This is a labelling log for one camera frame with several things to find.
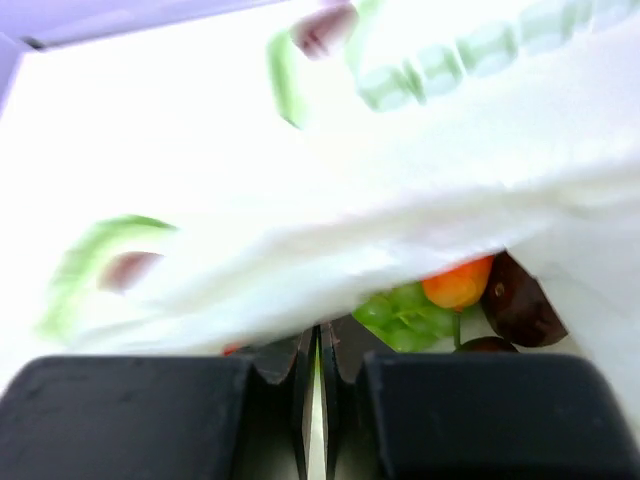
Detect translucent plastic bag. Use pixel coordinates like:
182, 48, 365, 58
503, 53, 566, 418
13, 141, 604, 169
0, 0, 640, 356

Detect dark round fake fruit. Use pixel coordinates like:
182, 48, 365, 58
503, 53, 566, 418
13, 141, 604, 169
455, 336, 518, 353

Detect green fake grapes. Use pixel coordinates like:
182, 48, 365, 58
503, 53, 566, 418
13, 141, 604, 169
352, 282, 479, 353

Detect orange fake fruit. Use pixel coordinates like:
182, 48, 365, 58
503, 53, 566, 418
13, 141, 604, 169
422, 256, 494, 311

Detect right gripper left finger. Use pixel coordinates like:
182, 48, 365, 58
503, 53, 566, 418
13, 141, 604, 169
1, 331, 315, 480

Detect dark purple fake fruit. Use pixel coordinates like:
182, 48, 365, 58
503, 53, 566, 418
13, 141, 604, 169
480, 251, 568, 348

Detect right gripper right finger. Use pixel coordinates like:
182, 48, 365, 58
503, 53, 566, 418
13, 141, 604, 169
320, 322, 639, 479

